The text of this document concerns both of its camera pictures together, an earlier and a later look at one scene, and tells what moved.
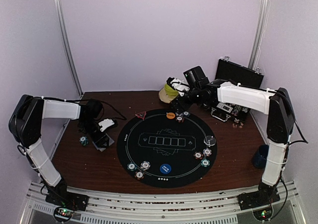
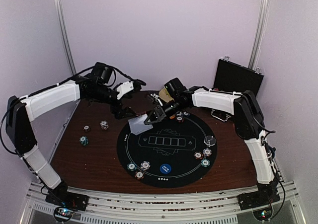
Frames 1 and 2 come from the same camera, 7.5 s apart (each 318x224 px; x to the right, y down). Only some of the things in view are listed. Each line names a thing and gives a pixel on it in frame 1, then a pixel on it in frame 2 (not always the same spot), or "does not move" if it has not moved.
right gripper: x=176 y=108 -> x=160 y=113
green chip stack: x=83 y=140 does not move
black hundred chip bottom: x=139 y=175 does not move
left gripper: x=97 y=138 -> x=121 y=114
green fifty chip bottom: x=132 y=166 does not move
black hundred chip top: x=180 y=118 does not move
